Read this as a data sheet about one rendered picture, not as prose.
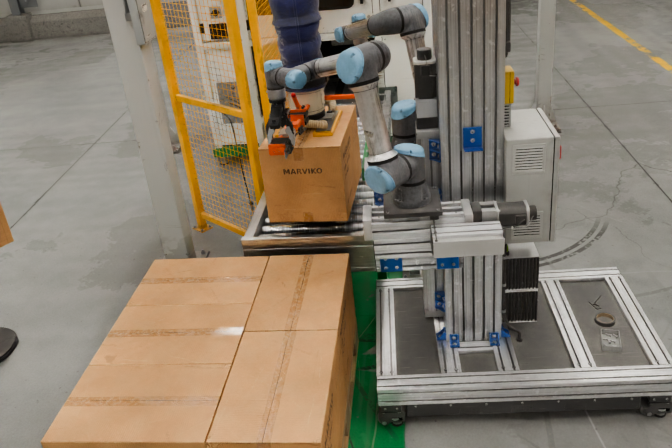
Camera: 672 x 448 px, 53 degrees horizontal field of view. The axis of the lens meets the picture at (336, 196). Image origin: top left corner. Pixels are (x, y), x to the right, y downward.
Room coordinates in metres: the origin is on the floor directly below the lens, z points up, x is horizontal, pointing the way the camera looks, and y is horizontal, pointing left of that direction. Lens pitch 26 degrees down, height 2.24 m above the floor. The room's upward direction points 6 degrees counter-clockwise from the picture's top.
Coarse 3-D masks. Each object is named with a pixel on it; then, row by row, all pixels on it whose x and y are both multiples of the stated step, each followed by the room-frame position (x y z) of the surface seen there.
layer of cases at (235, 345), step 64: (256, 256) 2.88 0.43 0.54; (320, 256) 2.81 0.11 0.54; (128, 320) 2.45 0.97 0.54; (192, 320) 2.40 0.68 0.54; (256, 320) 2.35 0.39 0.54; (320, 320) 2.30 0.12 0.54; (128, 384) 2.02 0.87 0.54; (192, 384) 1.99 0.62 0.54; (256, 384) 1.95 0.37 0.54; (320, 384) 1.91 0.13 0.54
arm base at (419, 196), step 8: (408, 184) 2.29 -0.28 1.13; (416, 184) 2.29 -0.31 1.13; (424, 184) 2.31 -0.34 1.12; (400, 192) 2.31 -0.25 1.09; (408, 192) 2.29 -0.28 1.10; (416, 192) 2.28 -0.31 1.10; (424, 192) 2.30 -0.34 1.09; (392, 200) 2.35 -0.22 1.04; (400, 200) 2.31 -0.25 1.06; (408, 200) 2.28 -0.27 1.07; (416, 200) 2.27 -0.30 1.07; (424, 200) 2.28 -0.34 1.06; (408, 208) 2.27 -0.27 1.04
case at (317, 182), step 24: (264, 144) 3.03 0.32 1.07; (312, 144) 2.96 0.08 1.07; (336, 144) 2.92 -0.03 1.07; (264, 168) 2.97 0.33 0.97; (288, 168) 2.95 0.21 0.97; (312, 168) 2.93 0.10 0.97; (336, 168) 2.90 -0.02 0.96; (360, 168) 3.44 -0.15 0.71; (288, 192) 2.95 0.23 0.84; (312, 192) 2.93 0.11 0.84; (336, 192) 2.90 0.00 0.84; (288, 216) 2.95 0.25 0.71; (312, 216) 2.93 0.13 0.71; (336, 216) 2.91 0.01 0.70
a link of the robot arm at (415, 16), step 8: (400, 8) 2.98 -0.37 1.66; (408, 8) 2.98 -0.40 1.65; (416, 8) 2.99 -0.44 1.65; (424, 8) 3.00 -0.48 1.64; (408, 16) 2.95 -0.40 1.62; (416, 16) 2.97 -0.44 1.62; (424, 16) 2.98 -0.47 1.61; (408, 24) 2.95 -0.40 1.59; (416, 24) 2.95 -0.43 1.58; (424, 24) 2.99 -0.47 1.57; (400, 32) 2.96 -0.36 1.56; (408, 32) 2.95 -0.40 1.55; (416, 32) 2.94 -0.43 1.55; (424, 32) 2.97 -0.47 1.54; (408, 40) 2.96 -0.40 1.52; (416, 40) 2.95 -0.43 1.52; (424, 40) 2.98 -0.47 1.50; (408, 48) 2.96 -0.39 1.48; (416, 48) 2.94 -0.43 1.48; (408, 56) 2.97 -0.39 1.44; (416, 56) 2.93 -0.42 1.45
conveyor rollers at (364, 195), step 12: (360, 120) 4.69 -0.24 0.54; (360, 132) 4.43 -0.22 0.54; (360, 144) 4.24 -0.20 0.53; (360, 156) 3.99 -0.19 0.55; (360, 180) 3.63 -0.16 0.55; (360, 192) 3.46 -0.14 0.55; (372, 192) 3.44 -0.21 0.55; (360, 204) 3.34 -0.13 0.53; (372, 204) 3.33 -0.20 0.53; (360, 216) 3.17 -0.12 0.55; (264, 228) 3.16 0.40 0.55; (276, 228) 3.15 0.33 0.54; (288, 228) 3.14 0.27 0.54; (300, 228) 3.12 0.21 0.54; (312, 228) 3.11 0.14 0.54; (324, 228) 3.10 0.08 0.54; (336, 228) 3.09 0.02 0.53; (348, 228) 3.08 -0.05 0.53; (360, 228) 3.07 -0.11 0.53
